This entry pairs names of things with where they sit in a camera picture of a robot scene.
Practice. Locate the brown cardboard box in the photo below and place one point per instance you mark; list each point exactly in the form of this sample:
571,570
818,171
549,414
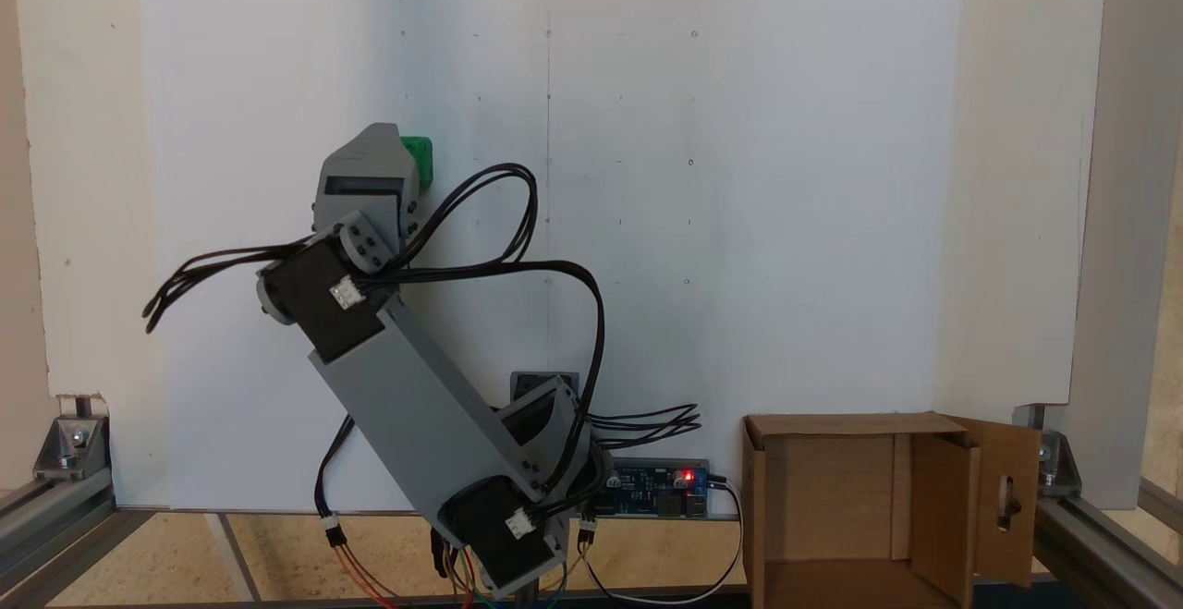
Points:
832,498

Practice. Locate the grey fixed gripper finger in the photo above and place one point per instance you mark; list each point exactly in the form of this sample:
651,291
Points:
370,152

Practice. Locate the aluminium frame rail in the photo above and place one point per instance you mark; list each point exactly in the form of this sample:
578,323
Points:
1109,544
55,535

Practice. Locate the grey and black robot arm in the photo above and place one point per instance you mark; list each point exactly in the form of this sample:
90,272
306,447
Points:
416,387

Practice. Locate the metal corner bracket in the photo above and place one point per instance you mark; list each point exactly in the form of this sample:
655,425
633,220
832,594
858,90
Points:
1054,456
69,443

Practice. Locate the green dice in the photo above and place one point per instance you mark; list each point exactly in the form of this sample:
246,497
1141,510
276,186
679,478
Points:
420,158

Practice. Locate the blue circuit board with capacitors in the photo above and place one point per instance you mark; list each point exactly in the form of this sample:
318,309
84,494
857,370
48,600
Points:
647,489

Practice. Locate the white paper sheet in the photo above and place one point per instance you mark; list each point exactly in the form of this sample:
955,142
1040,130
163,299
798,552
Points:
739,128

